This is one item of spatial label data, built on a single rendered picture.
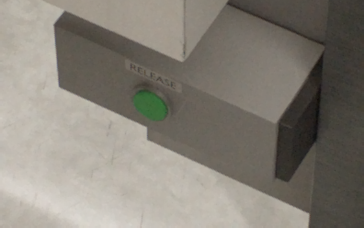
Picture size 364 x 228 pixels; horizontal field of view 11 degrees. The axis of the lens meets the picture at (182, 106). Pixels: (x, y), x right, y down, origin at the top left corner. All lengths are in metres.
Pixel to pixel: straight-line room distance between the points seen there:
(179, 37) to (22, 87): 1.71
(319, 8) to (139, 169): 1.43
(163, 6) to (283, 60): 0.24
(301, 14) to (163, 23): 0.23
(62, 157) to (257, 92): 1.45
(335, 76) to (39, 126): 1.52
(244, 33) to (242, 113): 0.07
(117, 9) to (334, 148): 0.29
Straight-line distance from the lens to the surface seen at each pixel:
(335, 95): 1.47
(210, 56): 1.49
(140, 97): 1.51
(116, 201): 2.85
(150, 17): 1.28
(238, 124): 1.48
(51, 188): 2.87
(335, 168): 1.54
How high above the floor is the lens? 2.35
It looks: 53 degrees down
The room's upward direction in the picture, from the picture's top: straight up
